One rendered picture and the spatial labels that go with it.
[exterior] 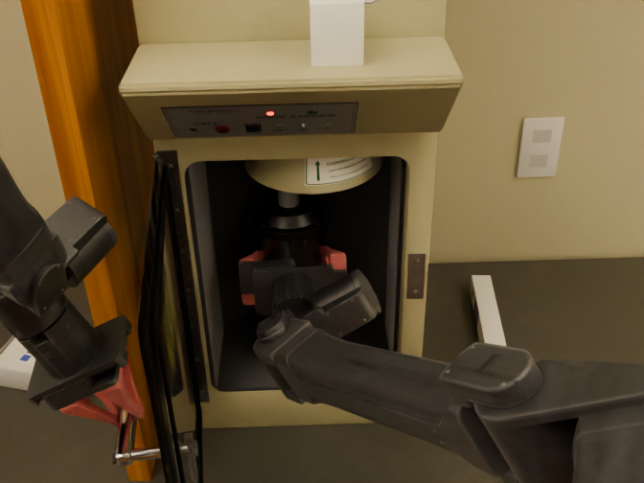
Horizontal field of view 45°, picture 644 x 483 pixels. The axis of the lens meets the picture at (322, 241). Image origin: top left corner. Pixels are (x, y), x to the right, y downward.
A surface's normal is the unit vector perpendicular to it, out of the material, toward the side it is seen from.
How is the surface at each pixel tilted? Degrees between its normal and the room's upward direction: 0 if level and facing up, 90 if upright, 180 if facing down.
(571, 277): 0
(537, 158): 90
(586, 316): 0
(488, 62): 90
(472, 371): 34
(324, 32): 90
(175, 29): 90
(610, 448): 38
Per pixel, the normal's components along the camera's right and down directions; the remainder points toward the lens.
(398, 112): 0.04, 0.98
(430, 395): -0.59, -0.78
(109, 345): -0.42, -0.73
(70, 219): 0.23, -0.56
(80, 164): 0.03, 0.55
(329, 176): 0.21, 0.15
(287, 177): -0.37, 0.13
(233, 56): -0.02, -0.84
